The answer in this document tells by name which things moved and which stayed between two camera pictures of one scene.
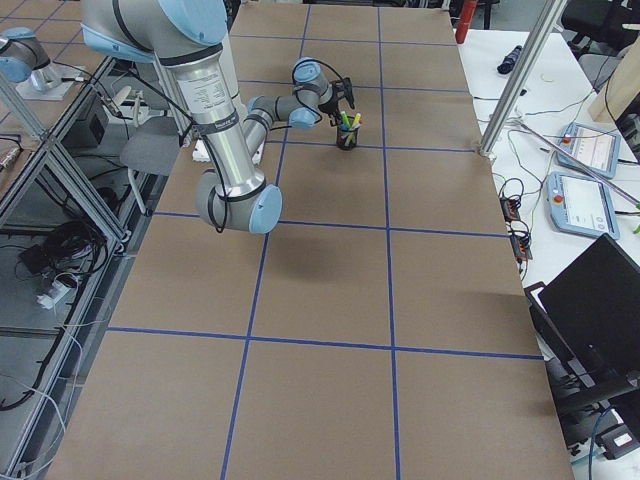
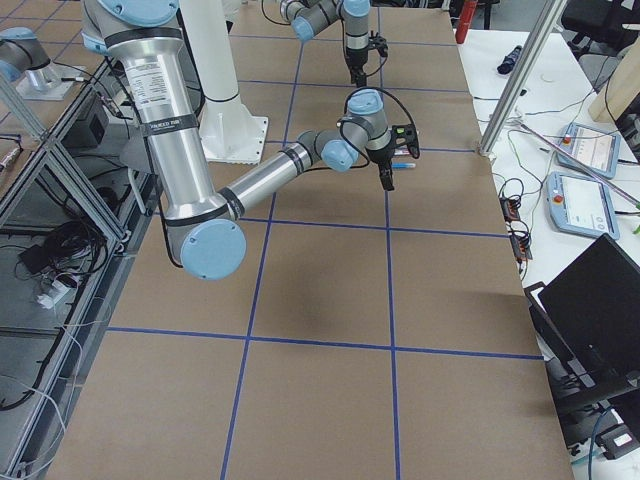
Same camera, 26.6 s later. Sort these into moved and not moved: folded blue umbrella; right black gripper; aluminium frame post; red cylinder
Moved: right black gripper
Not moved: folded blue umbrella; aluminium frame post; red cylinder
